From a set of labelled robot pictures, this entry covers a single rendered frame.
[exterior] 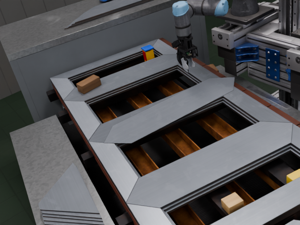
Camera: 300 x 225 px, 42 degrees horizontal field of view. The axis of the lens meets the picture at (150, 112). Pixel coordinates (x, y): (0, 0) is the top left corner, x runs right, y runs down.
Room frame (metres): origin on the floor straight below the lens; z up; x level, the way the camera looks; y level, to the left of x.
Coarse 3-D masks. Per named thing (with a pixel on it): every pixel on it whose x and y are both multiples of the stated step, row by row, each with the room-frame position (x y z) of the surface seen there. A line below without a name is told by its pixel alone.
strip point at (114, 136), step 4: (112, 128) 1.48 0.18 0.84; (112, 132) 1.44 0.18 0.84; (116, 132) 1.44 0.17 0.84; (120, 132) 1.43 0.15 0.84; (108, 136) 1.42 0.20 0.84; (112, 136) 1.41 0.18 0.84; (116, 136) 1.41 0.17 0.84; (120, 136) 1.40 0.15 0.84; (124, 136) 1.39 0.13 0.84; (108, 140) 1.39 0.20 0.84; (112, 140) 1.38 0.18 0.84; (116, 140) 1.38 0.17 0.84; (120, 140) 1.37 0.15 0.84; (124, 140) 1.36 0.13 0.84; (128, 140) 1.36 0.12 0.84
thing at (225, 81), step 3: (210, 78) 1.73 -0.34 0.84; (213, 78) 1.72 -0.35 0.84; (216, 78) 1.72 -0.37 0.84; (219, 78) 1.71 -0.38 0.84; (222, 78) 1.71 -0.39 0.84; (225, 78) 1.70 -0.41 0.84; (216, 81) 1.69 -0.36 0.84; (219, 81) 1.68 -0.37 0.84; (222, 81) 1.67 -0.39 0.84; (225, 81) 1.67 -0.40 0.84; (228, 81) 1.66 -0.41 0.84; (231, 81) 1.66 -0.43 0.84; (222, 84) 1.64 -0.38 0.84; (225, 84) 1.64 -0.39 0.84; (228, 84) 1.63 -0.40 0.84; (231, 84) 1.63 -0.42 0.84; (228, 87) 1.60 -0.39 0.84; (231, 87) 1.60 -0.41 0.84
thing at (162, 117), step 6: (150, 108) 1.57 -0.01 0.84; (156, 108) 1.56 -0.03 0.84; (162, 108) 1.55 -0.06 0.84; (150, 114) 1.52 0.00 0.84; (156, 114) 1.51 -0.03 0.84; (162, 114) 1.50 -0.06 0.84; (168, 114) 1.49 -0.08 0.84; (156, 120) 1.46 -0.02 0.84; (162, 120) 1.45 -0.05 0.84; (168, 120) 1.44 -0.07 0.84; (174, 120) 1.43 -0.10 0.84
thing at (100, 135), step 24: (96, 72) 2.14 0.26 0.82; (168, 72) 1.93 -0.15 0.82; (96, 96) 1.80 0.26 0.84; (168, 96) 1.65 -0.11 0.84; (120, 120) 1.53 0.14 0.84; (120, 144) 1.36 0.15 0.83; (288, 144) 1.12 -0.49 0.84; (240, 168) 1.05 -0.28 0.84; (192, 192) 0.98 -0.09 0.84; (168, 216) 0.91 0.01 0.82; (288, 216) 0.81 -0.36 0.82
